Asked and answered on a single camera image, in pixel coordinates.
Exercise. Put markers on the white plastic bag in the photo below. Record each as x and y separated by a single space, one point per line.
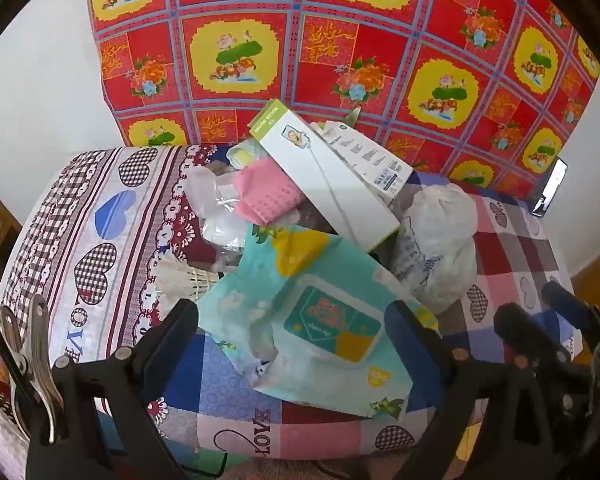
435 255

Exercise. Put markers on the white blue printed box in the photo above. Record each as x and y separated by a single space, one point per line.
384 173

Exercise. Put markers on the red floral headboard cloth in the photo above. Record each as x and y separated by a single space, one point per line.
485 92

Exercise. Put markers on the clear plastic packaging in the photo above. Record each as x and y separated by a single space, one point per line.
214 199

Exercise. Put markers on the silver spring clamp left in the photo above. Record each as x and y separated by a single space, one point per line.
34 393

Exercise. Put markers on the smartphone on bed corner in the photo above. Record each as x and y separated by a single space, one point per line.
543 194

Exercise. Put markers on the patchwork heart bed sheet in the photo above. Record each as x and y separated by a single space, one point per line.
90 249

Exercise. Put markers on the pink paper receipt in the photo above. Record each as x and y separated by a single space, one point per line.
265 192

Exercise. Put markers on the white green selfie stick box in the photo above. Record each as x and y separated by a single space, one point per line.
333 188

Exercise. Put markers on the teal wet wipes pack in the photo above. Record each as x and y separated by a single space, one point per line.
303 320

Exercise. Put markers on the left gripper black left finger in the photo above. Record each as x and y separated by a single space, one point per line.
106 431

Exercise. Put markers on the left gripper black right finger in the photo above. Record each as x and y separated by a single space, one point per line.
514 439

